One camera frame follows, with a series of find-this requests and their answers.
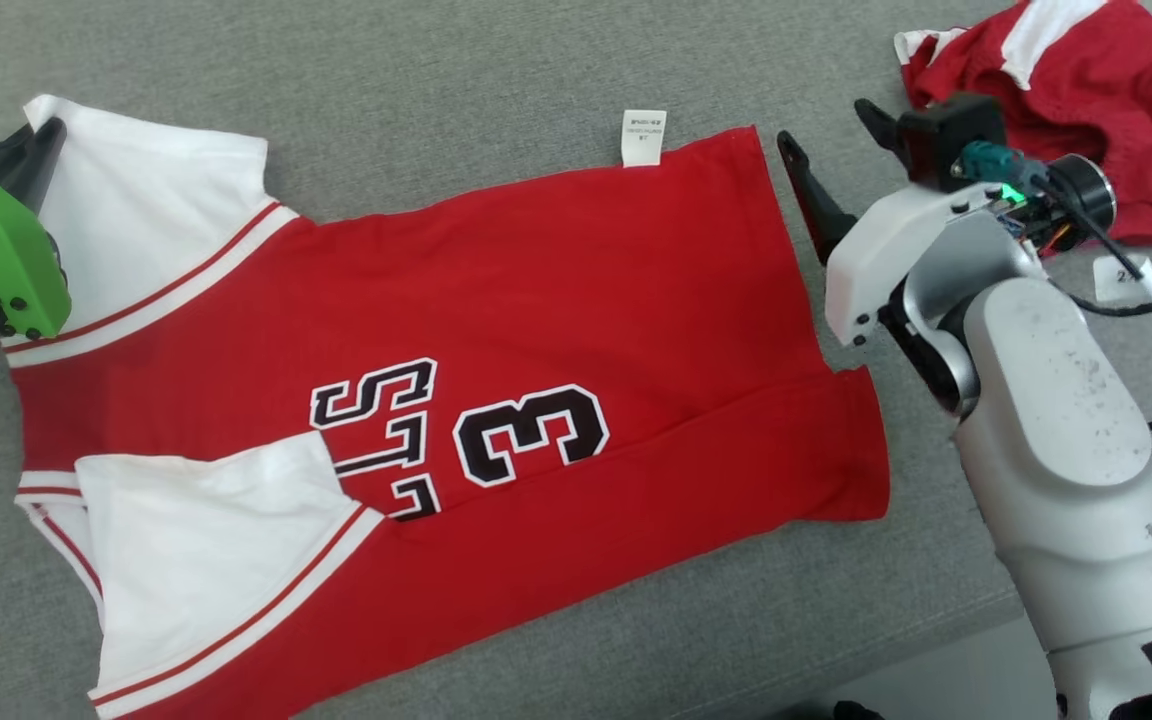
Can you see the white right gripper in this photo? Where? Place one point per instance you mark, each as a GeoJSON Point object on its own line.
{"type": "Point", "coordinates": [876, 250]}

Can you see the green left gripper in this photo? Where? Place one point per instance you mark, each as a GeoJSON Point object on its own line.
{"type": "Point", "coordinates": [6, 260]}

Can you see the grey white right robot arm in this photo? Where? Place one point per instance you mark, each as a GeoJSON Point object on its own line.
{"type": "Point", "coordinates": [1066, 420]}

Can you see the red shorts with white stripe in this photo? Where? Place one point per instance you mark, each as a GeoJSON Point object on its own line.
{"type": "Point", "coordinates": [1116, 90]}

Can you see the red white basketball jersey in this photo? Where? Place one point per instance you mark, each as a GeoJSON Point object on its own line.
{"type": "Point", "coordinates": [586, 300]}

